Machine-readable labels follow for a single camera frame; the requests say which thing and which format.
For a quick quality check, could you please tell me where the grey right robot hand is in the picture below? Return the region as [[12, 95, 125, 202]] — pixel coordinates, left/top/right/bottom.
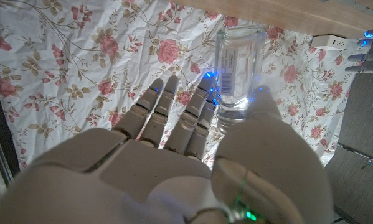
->
[[0, 73, 335, 224]]

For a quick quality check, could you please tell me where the clear glass salt shaker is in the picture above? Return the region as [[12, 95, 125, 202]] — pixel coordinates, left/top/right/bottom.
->
[[213, 24, 267, 134]]

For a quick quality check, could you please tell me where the white power strip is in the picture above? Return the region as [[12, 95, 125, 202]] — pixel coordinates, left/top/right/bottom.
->
[[310, 34, 357, 49]]

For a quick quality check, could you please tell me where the floral backdrop cloth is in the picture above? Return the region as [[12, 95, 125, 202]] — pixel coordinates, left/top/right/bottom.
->
[[0, 0, 359, 171]]

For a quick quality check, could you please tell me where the black backdrop stand pole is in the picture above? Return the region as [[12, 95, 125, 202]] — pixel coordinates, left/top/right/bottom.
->
[[0, 43, 21, 186]]

